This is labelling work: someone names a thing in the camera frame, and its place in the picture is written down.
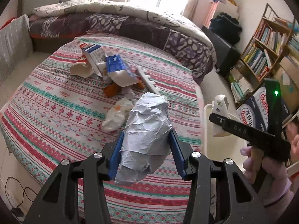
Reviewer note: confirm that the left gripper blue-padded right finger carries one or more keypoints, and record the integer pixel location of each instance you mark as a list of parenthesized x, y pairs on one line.
[(178, 157)]

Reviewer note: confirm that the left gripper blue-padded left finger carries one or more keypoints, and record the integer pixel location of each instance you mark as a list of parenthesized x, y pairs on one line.
[(115, 157)]

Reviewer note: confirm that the white plastic wrapper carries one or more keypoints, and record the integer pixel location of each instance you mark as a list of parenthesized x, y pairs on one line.
[(117, 115)]

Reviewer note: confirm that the white foam mat strip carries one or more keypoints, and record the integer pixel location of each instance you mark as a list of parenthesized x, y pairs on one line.
[(146, 79)]

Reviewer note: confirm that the red instant noodle cup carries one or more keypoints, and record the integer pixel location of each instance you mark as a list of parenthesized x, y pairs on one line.
[(82, 67)]

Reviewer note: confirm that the white plastic trash bin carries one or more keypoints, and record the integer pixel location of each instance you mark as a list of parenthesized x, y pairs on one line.
[(219, 143)]

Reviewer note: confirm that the right hand pink glove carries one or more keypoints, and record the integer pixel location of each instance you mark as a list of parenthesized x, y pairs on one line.
[(280, 195)]

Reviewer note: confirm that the blue white cardboard box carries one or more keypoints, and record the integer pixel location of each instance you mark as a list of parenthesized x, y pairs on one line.
[(254, 111)]

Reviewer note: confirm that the striped patterned bedsheet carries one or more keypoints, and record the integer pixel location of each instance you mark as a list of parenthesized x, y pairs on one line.
[(54, 115)]

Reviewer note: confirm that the black cabinet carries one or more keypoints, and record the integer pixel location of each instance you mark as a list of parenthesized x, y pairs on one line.
[(227, 55)]

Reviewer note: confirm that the wooden bookshelf with books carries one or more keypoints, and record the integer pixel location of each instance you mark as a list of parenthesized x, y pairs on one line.
[(271, 41)]

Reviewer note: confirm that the dark clothes pile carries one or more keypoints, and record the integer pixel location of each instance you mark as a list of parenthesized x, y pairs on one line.
[(226, 27)]

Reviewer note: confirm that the purple patterned quilt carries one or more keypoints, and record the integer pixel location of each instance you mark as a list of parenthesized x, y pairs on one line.
[(174, 34)]

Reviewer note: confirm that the grey fabric chair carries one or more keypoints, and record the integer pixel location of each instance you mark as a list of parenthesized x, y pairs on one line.
[(16, 45)]

